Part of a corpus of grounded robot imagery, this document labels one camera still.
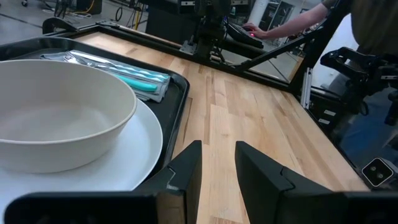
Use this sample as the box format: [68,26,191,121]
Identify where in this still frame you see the person's hand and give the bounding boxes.
[242,22,269,40]

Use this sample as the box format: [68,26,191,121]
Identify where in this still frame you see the white round plate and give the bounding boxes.
[0,98,164,218]

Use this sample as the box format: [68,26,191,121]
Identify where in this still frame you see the fork with pale handle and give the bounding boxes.
[63,54,164,83]

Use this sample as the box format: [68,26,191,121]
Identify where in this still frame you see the yellow extension cable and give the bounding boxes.
[71,0,96,16]

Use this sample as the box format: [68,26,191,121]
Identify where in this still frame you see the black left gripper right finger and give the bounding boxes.
[234,140,398,224]

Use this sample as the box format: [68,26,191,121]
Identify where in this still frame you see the black serving tray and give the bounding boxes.
[0,36,191,187]

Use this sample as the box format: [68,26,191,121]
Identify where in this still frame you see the person's forearm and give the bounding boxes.
[264,2,331,40]

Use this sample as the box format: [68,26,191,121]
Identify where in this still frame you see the black aluminium table frame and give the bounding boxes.
[42,0,398,192]

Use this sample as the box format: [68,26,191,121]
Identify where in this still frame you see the spoon with teal handle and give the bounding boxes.
[64,55,159,93]

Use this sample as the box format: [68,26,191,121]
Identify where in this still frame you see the grey folded napkin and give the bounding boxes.
[40,49,172,103]

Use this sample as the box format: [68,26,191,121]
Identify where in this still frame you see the knife with pale blue handle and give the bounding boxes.
[70,50,171,80]

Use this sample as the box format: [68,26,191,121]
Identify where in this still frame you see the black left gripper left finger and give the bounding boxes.
[4,139,203,224]

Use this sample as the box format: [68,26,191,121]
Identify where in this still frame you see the black equipment cart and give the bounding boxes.
[145,0,203,45]

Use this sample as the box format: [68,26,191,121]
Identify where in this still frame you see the beige bowl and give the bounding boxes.
[0,58,138,174]

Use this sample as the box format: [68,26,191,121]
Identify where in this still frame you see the small white table camera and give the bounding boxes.
[361,156,398,189]

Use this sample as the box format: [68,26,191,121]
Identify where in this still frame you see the person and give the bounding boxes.
[320,0,398,57]

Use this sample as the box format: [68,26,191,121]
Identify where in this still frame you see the black keyboard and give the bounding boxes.
[226,21,266,50]

